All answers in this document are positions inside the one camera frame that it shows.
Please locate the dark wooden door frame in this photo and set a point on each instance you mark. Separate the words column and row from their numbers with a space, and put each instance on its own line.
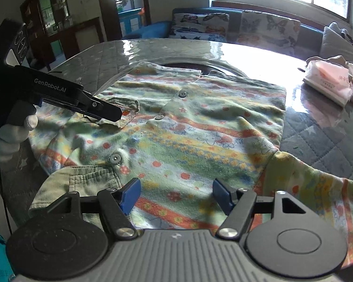
column 110, row 8

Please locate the large butterfly print cushion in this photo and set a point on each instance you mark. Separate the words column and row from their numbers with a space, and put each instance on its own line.
column 267, row 32

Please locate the blue sofa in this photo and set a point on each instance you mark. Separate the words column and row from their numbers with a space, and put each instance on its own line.
column 310, row 36

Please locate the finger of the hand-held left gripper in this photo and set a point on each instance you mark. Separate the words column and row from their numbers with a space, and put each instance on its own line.
column 106, row 108
column 64, row 104

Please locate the pink tissue pack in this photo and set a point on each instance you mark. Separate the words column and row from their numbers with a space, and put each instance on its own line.
column 326, row 79

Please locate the grey pillow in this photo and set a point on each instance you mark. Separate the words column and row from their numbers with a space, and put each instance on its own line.
column 338, row 44

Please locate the green floral patterned shirt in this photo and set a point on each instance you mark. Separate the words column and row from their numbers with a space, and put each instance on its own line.
column 194, row 135

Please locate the small butterfly print cushion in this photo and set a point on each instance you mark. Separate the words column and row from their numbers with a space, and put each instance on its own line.
column 200, row 25

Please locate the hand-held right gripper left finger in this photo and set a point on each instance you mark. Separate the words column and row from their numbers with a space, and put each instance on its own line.
column 131, row 195

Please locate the round dark table hotplate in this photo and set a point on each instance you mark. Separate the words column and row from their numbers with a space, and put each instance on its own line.
column 200, row 66

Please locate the blue cabinet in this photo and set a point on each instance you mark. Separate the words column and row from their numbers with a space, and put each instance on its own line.
column 131, row 20

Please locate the dark wooden display cabinet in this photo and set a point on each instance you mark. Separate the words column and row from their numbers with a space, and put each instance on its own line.
column 61, row 11

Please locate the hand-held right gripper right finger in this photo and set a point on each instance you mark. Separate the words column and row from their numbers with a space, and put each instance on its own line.
column 222, row 195

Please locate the person's left hand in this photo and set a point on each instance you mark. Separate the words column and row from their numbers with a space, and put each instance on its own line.
column 8, row 141

